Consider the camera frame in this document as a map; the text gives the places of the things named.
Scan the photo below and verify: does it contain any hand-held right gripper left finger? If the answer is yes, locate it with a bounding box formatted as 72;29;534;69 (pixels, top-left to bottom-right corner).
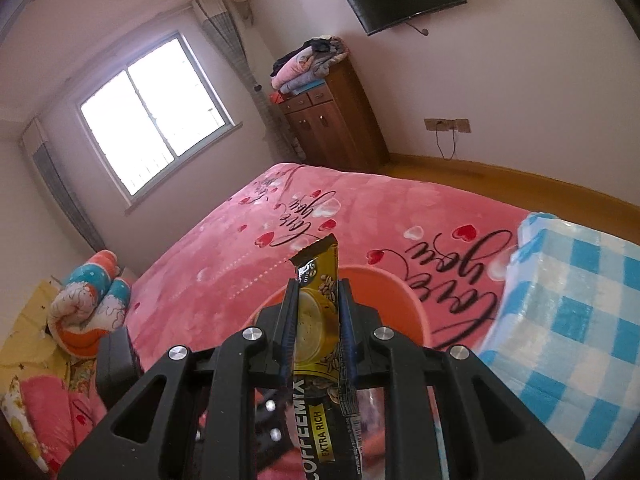
57;277;301;480

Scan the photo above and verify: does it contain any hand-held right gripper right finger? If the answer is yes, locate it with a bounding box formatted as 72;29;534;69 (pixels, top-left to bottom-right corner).
337;277;586;480

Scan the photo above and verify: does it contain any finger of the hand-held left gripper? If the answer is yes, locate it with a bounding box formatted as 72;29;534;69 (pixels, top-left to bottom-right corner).
255;389;292;461

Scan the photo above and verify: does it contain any gold black coffee sachet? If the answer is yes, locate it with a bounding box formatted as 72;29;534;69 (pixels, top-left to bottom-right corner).
289;234;362;480

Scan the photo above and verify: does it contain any orange plastic bucket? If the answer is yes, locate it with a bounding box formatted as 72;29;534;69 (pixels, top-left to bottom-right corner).
252;264;432;352

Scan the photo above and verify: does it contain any colourful rolled quilt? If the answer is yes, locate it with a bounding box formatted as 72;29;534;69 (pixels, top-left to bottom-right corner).
47;250;134;359

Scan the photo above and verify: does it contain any pink pillow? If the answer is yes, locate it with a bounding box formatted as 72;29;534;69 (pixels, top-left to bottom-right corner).
20;375;109;462

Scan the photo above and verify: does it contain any yellow printed bedsheet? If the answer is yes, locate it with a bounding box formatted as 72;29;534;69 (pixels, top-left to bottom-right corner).
0;275;96;401

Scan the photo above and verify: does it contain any pink printed blanket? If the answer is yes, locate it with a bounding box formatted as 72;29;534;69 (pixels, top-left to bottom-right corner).
75;161;533;461

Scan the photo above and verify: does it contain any white yellow patterned pillow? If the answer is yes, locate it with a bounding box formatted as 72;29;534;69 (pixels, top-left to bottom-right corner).
0;377;52;476

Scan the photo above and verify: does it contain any grey checked curtain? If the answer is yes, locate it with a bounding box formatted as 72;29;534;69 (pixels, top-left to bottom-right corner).
192;0;302;162
20;117;107;254

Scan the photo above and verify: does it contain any brown wooden cabinet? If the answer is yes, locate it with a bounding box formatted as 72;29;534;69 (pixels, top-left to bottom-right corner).
270;62;391;176

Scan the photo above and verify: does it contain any blue white checkered tablecloth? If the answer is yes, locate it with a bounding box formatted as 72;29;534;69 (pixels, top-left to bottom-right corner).
475;212;640;461

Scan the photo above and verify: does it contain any window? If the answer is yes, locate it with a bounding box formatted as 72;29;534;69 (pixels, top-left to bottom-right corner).
75;32;244;207

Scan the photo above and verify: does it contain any pile of folded blankets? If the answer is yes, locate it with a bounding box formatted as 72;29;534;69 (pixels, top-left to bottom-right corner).
270;36;349;95

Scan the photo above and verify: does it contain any black power cable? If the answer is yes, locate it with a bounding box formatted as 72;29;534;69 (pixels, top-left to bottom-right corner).
435;127;459;161

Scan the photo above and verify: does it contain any wall power outlet strip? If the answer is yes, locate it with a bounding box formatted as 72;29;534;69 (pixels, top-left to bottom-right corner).
424;117;472;135

